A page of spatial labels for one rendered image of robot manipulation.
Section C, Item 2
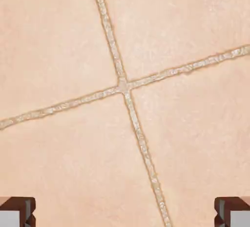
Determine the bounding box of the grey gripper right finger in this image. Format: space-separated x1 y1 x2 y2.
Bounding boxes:
214 196 250 227

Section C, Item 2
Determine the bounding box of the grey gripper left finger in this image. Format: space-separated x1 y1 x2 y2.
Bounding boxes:
0 196 37 227

